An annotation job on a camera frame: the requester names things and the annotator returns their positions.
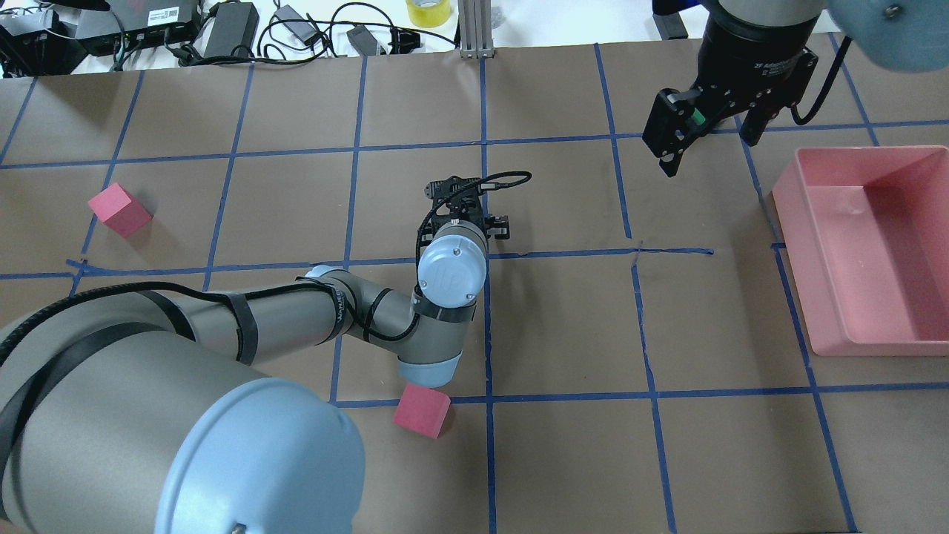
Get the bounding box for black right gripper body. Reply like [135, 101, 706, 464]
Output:
[679, 15, 819, 138]

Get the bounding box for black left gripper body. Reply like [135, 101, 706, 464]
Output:
[414, 176, 512, 245]

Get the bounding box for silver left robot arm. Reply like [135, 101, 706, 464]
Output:
[2, 171, 532, 533]

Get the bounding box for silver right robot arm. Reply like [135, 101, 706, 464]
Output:
[643, 1, 948, 178]

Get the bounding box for green cube near bin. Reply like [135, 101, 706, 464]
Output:
[690, 108, 706, 126]

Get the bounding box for black power brick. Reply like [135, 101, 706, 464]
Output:
[652, 11, 690, 41]

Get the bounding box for pink plastic bin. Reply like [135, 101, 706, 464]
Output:
[773, 145, 948, 356]

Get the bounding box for yellow tape roll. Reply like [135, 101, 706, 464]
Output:
[406, 0, 453, 28]

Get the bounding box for pink cube near centre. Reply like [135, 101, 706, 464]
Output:
[392, 383, 451, 439]

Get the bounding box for pink cube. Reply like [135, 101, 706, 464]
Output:
[392, 383, 451, 439]
[86, 183, 153, 239]

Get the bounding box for black power adapter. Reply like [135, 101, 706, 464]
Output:
[202, 1, 259, 59]

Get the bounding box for pink cube far left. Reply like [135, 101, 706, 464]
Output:
[86, 183, 153, 239]

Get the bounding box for aluminium frame post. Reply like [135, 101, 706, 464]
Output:
[457, 0, 495, 59]

